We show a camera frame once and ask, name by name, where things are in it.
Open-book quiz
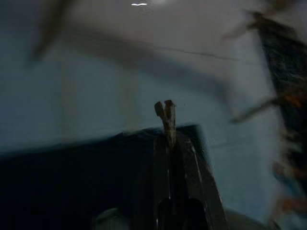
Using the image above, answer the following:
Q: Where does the dark patterned cloth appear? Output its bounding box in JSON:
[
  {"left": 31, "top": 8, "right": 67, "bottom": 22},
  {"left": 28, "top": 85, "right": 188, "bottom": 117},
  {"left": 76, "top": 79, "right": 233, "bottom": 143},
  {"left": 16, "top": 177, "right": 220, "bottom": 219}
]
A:
[{"left": 247, "top": 9, "right": 307, "bottom": 230}]

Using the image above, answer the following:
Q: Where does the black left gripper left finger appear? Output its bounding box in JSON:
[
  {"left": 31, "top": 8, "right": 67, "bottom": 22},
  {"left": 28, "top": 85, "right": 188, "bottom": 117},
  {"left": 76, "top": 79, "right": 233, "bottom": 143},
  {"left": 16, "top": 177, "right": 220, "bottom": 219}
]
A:
[{"left": 153, "top": 101, "right": 172, "bottom": 230}]

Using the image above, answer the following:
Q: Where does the dark blue box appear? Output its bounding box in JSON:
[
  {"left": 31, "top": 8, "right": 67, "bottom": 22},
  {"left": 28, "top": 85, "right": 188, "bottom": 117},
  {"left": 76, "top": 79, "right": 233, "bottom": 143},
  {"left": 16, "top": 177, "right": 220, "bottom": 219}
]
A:
[{"left": 0, "top": 122, "right": 209, "bottom": 230}]

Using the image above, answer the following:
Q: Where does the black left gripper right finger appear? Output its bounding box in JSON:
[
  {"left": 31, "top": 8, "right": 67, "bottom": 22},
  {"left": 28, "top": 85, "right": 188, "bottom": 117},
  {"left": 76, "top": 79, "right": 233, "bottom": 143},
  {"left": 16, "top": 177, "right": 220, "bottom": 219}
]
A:
[{"left": 164, "top": 99, "right": 228, "bottom": 230}]

